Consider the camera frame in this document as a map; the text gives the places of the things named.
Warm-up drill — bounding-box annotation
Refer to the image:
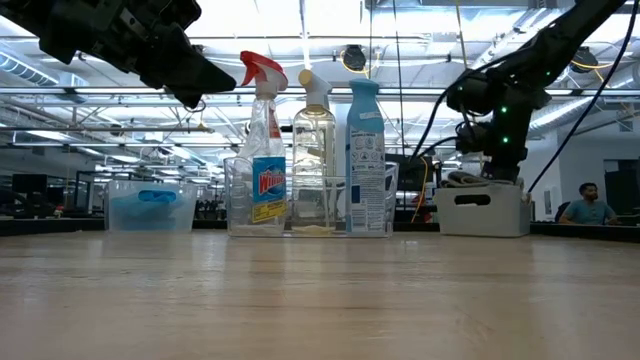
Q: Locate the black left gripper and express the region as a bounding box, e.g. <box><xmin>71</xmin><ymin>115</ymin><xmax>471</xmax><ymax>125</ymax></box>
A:
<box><xmin>0</xmin><ymin>0</ymin><xmax>237</xmax><ymax>109</ymax></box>

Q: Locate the light blue air freshener bottle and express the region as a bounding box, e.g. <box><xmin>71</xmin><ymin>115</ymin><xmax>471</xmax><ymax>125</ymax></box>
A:
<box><xmin>345</xmin><ymin>77</ymin><xmax>388</xmax><ymax>236</ymax></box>

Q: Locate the red-trigger glass cleaner spray bottle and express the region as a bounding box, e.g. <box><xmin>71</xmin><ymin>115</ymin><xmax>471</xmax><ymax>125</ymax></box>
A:
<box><xmin>238</xmin><ymin>49</ymin><xmax>290</xmax><ymax>237</ymax></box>

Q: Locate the amber spray bottle white trigger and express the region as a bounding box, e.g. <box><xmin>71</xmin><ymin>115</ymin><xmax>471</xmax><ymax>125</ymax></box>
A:
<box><xmin>291</xmin><ymin>68</ymin><xmax>338</xmax><ymax>236</ymax></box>

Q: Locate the person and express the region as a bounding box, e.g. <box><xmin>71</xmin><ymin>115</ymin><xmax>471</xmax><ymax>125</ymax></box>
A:
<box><xmin>558</xmin><ymin>181</ymin><xmax>622</xmax><ymax>226</ymax></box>

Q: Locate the black monitor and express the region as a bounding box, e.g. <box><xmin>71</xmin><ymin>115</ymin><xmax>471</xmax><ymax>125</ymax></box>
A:
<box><xmin>384</xmin><ymin>153</ymin><xmax>436</xmax><ymax>194</ymax></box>

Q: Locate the clear plastic bin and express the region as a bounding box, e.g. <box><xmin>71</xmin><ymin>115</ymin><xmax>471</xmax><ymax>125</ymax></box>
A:
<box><xmin>223</xmin><ymin>156</ymin><xmax>400</xmax><ymax>239</ymax></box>

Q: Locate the frosted translucent plastic bin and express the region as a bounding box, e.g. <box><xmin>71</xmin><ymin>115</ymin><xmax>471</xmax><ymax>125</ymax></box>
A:
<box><xmin>103</xmin><ymin>179</ymin><xmax>200</xmax><ymax>235</ymax></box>

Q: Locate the grey plastic bin with handles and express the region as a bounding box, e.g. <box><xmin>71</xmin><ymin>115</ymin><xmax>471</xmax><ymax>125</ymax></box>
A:
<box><xmin>432</xmin><ymin>182</ymin><xmax>533</xmax><ymax>239</ymax></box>

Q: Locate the silver ventilation duct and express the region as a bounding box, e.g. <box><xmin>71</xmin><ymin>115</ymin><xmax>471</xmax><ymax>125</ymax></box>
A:
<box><xmin>529</xmin><ymin>64</ymin><xmax>640</xmax><ymax>132</ymax></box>

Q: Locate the black aluminium table frame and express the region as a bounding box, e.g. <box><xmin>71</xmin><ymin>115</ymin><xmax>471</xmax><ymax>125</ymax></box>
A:
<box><xmin>0</xmin><ymin>216</ymin><xmax>640</xmax><ymax>245</ymax></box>

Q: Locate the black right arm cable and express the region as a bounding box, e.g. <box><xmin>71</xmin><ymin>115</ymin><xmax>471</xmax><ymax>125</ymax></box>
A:
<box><xmin>526</xmin><ymin>0</ymin><xmax>640</xmax><ymax>195</ymax></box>

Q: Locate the black hanging cable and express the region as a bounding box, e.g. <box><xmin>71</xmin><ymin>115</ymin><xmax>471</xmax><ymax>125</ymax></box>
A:
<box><xmin>392</xmin><ymin>0</ymin><xmax>406</xmax><ymax>156</ymax></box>

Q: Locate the black ceiling cable reel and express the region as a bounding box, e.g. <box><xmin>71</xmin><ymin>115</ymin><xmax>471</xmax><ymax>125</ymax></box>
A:
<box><xmin>341</xmin><ymin>44</ymin><xmax>370</xmax><ymax>72</ymax></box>
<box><xmin>569</xmin><ymin>45</ymin><xmax>600</xmax><ymax>75</ymax></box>

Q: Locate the yellow cable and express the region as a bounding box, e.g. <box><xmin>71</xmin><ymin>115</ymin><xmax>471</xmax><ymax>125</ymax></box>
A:
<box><xmin>453</xmin><ymin>0</ymin><xmax>469</xmax><ymax>71</ymax></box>

